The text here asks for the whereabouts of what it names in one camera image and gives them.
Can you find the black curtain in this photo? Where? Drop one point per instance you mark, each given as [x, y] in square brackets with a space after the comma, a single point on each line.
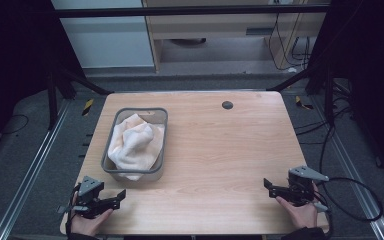
[13, 66]
[370, 66]

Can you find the grey plastic basket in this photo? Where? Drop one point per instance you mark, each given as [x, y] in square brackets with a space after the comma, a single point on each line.
[110, 168]

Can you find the white cabinet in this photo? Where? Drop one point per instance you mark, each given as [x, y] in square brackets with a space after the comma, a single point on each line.
[108, 43]

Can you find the light wooden desk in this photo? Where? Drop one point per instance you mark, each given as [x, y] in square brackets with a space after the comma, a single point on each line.
[213, 25]

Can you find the round grey table grommet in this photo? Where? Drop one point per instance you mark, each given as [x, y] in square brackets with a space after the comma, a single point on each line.
[227, 105]

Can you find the person's right hand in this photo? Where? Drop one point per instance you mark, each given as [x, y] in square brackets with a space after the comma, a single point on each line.
[301, 216]

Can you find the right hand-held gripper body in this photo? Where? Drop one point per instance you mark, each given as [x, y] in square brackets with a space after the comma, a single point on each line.
[301, 190]

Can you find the yellow black tape strip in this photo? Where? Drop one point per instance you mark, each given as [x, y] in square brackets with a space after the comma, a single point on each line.
[87, 107]
[302, 103]

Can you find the black horizontal frame bar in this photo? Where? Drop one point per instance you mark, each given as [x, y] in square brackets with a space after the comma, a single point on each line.
[180, 11]

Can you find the white towel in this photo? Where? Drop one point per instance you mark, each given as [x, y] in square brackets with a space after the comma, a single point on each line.
[135, 143]

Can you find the black metal stand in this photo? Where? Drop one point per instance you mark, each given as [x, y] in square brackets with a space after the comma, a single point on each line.
[52, 100]
[328, 93]

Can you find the person's left hand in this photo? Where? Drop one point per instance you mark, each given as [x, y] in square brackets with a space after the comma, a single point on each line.
[86, 225]

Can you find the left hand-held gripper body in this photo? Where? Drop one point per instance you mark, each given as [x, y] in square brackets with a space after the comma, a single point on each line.
[91, 196]

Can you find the aluminium floor rail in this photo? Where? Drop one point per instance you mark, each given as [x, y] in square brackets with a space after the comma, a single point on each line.
[355, 180]
[33, 170]

